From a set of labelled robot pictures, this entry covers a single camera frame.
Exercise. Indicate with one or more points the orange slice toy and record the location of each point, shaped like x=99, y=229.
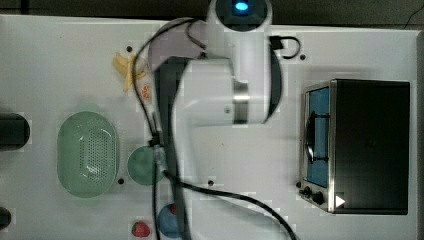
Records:
x=146, y=92

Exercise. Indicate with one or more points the red toy tomato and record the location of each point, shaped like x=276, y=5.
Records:
x=173, y=209

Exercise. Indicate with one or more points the green oval strainer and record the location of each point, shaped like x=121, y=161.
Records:
x=87, y=154

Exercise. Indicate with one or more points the blue bowl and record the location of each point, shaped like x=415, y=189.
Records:
x=168, y=223

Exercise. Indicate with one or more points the peeled toy banana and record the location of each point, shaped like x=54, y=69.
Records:
x=129, y=69

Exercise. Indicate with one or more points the silver toaster oven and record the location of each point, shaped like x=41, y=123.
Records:
x=356, y=146

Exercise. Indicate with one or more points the green mug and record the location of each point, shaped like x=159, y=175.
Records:
x=140, y=166

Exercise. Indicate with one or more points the toy strawberry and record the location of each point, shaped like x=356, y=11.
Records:
x=140, y=229

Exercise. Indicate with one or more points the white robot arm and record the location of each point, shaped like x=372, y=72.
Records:
x=239, y=82

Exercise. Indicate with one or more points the grey round plate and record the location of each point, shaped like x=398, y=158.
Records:
x=181, y=37

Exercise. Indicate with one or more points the dark round object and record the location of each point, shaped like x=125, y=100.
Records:
x=5, y=218

